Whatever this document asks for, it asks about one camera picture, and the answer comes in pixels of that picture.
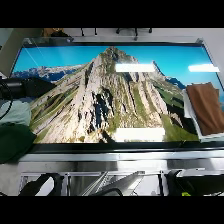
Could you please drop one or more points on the black office chair base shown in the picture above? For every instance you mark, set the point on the black office chair base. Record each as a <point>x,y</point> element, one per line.
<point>135,31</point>

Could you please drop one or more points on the brown garment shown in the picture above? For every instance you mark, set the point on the brown garment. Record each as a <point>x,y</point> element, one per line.
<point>206,106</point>

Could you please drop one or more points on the pale green garment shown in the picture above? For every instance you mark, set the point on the pale green garment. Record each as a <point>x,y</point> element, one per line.
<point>16,112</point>

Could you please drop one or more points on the dark green garment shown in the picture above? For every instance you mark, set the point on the dark green garment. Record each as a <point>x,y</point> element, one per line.
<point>15,141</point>

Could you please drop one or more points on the silver frame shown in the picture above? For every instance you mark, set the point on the silver frame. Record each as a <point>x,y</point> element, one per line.
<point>100,165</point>

